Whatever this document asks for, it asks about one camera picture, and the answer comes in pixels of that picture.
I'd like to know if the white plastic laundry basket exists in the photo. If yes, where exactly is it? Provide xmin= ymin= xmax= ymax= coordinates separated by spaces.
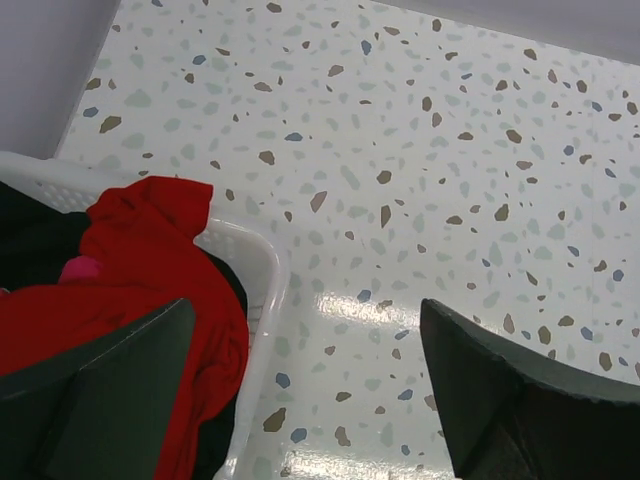
xmin=1 ymin=151 xmax=290 ymax=479

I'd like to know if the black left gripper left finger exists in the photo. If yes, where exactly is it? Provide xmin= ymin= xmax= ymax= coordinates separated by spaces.
xmin=1 ymin=299 xmax=194 ymax=480

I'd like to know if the black garment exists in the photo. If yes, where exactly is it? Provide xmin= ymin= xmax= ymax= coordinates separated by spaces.
xmin=1 ymin=176 xmax=249 ymax=479

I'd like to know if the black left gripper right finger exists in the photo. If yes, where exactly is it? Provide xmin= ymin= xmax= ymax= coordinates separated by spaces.
xmin=420 ymin=299 xmax=639 ymax=479

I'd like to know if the pink garment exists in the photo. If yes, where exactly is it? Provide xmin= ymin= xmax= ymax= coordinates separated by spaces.
xmin=58 ymin=255 xmax=102 ymax=284

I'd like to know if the red t-shirt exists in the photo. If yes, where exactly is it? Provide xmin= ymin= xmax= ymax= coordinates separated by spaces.
xmin=1 ymin=177 xmax=249 ymax=479

